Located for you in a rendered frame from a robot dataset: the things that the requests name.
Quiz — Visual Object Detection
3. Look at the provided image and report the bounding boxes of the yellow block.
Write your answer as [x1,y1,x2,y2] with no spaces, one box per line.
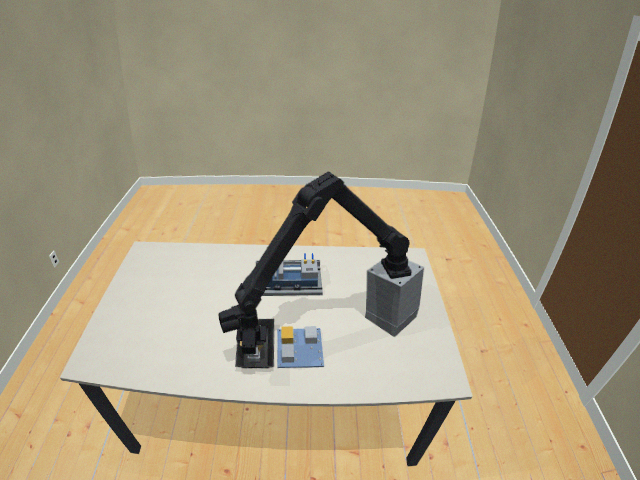
[281,326,293,344]

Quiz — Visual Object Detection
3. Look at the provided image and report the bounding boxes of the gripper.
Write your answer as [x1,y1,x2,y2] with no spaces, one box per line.
[236,324,266,352]

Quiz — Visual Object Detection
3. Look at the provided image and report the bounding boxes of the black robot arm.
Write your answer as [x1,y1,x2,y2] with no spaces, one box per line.
[218,171,412,355]

